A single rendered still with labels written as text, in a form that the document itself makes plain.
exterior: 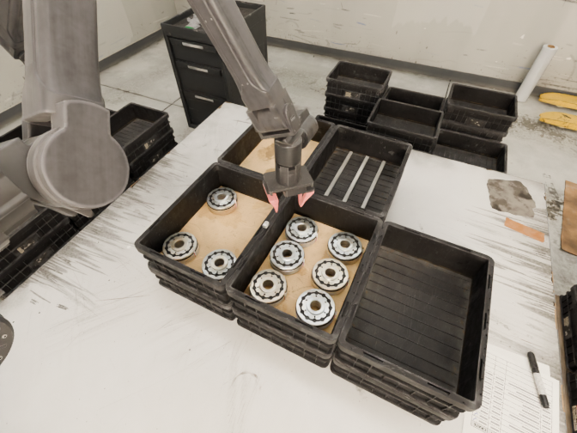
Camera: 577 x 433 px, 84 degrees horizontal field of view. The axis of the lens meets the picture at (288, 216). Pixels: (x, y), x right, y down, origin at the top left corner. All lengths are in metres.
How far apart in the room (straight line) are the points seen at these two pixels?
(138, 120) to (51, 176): 2.02
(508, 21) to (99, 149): 3.79
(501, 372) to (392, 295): 0.36
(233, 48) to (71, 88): 0.27
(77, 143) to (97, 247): 1.01
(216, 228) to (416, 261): 0.63
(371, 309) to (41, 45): 0.83
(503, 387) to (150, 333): 0.99
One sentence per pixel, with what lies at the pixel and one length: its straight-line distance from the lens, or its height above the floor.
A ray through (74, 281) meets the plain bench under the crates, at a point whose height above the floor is 0.70.
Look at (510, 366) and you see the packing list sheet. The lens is 1.16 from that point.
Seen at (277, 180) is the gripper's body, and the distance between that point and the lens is 0.71.
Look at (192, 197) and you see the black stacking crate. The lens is 1.09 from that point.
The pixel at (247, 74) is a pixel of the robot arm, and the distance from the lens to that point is 0.58.
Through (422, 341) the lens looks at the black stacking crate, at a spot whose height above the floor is 0.83.
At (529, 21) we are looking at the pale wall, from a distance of 3.95.
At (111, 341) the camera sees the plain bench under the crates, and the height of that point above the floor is 0.70.
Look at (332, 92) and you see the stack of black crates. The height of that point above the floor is 0.50.
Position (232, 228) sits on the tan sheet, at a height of 0.83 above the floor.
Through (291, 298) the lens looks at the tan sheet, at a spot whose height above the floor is 0.83.
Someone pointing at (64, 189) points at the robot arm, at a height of 1.45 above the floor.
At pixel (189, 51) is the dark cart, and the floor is 0.75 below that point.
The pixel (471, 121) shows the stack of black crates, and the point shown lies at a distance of 2.38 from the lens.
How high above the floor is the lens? 1.65
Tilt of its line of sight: 49 degrees down
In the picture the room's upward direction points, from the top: straight up
